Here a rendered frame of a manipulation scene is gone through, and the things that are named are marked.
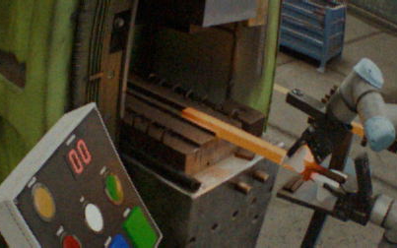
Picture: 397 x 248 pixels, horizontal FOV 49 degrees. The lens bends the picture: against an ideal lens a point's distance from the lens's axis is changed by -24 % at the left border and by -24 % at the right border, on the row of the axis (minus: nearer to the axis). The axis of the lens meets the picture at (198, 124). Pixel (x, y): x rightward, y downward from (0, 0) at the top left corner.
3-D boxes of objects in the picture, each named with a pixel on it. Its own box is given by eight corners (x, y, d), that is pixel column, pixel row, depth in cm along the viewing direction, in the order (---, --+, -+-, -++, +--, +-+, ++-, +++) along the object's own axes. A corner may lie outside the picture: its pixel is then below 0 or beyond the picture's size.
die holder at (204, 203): (252, 257, 166) (285, 142, 146) (178, 305, 139) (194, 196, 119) (128, 190, 196) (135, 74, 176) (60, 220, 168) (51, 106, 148)
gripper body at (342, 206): (327, 216, 111) (363, 230, 104) (338, 185, 107) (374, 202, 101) (340, 201, 116) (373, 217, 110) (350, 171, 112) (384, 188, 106)
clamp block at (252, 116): (263, 136, 147) (267, 113, 145) (245, 146, 141) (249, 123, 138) (228, 119, 154) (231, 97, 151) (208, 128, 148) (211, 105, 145)
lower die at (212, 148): (236, 151, 139) (242, 119, 135) (183, 179, 124) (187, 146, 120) (119, 93, 161) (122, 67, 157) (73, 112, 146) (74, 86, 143)
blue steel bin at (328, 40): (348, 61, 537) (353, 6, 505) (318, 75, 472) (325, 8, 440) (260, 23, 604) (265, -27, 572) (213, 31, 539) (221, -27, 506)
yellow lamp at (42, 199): (61, 215, 68) (58, 191, 66) (40, 223, 65) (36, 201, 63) (49, 204, 70) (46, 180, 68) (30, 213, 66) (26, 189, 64)
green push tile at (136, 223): (158, 236, 94) (139, 205, 91) (146, 258, 87) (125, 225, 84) (150, 237, 94) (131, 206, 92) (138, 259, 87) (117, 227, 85)
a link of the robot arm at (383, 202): (387, 207, 98) (396, 192, 104) (373, 201, 101) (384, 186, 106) (376, 232, 101) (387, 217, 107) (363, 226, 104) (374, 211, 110)
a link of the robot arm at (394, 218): (405, 248, 96) (418, 221, 92) (375, 235, 102) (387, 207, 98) (413, 232, 102) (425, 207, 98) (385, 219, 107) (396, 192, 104)
